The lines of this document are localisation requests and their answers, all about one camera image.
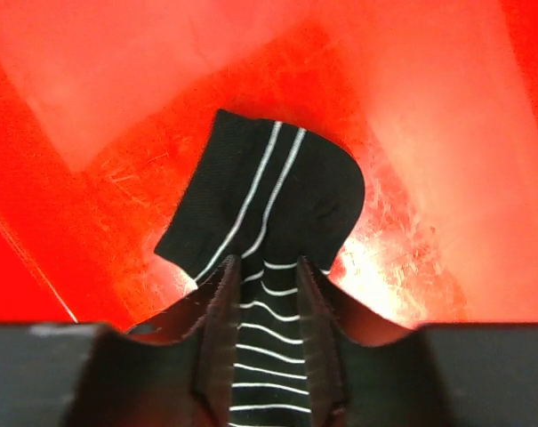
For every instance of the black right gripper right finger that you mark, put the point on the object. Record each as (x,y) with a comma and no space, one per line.
(366,371)

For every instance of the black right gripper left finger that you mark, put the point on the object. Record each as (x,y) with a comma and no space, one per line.
(176,369)

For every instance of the black striped sock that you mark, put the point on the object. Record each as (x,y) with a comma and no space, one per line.
(269,193)

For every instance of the red plastic bin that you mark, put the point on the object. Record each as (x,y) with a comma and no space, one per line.
(105,108)

